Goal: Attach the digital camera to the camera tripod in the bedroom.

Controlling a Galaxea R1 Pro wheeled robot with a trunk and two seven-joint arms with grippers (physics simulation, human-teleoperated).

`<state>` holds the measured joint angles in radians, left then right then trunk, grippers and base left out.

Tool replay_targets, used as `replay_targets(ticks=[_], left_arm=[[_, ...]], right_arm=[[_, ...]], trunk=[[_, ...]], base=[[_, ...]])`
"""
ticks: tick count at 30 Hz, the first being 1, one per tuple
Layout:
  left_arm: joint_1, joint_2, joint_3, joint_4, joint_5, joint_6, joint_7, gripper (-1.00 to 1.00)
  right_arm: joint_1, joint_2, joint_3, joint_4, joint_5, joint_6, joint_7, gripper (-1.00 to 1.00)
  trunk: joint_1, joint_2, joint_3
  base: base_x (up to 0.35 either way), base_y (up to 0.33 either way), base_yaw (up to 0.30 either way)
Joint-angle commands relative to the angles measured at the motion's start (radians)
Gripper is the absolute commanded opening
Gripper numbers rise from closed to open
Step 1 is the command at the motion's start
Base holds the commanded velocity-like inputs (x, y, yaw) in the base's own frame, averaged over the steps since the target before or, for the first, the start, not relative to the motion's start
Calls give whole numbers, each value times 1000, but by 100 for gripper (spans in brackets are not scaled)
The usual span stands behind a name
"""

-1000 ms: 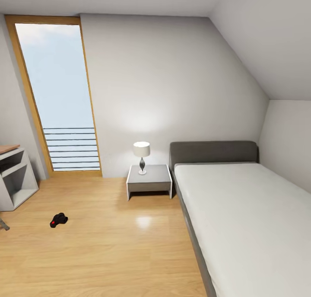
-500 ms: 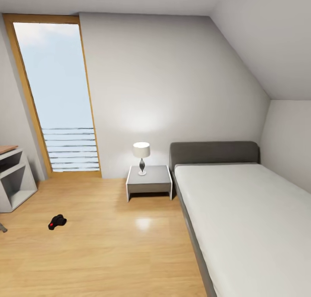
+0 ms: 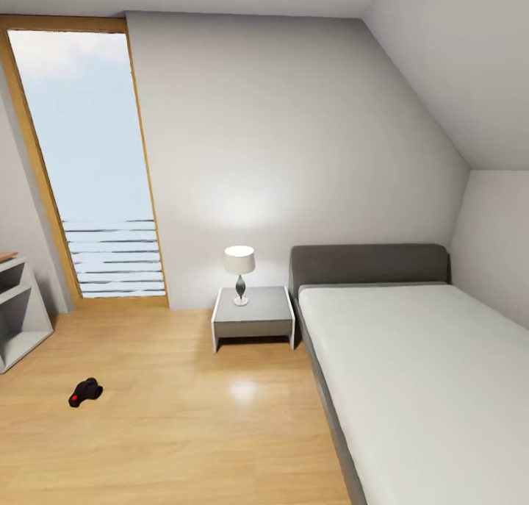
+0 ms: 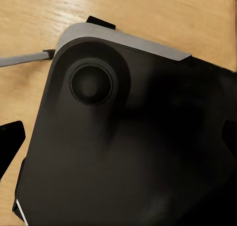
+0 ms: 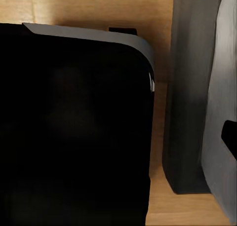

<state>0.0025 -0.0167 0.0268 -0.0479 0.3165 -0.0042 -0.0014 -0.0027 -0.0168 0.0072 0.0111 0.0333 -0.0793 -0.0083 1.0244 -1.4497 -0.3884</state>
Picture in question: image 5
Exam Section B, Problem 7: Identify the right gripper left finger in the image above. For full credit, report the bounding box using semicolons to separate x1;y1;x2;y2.
0;120;26;180

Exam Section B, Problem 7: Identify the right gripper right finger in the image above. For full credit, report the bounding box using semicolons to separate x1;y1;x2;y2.
221;120;237;160

